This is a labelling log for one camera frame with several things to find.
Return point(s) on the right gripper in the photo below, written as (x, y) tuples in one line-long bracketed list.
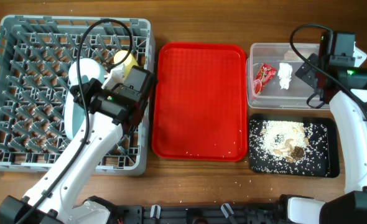
[(308, 69)]

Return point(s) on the white napkin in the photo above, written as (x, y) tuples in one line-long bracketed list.
[(285, 75)]

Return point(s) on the yellow plastic cup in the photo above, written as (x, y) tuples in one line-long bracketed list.
[(129, 62)]

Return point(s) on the red candy wrapper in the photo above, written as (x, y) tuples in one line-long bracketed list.
[(263, 76)]

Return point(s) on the food scraps and rice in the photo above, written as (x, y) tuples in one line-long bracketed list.
[(286, 143)]

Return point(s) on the light blue plate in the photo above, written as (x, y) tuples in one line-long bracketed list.
[(73, 118)]

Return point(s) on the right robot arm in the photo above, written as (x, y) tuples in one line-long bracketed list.
[(339, 81)]

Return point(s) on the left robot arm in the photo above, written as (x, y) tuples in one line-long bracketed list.
[(110, 114)]

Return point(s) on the grey dishwasher rack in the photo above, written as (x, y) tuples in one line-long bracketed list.
[(36, 53)]

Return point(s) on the clear plastic bin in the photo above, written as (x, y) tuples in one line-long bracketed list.
[(273, 96)]

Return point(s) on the red plastic tray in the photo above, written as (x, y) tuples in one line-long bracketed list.
[(200, 108)]

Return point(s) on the black rectangular tray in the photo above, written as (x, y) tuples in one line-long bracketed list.
[(323, 168)]

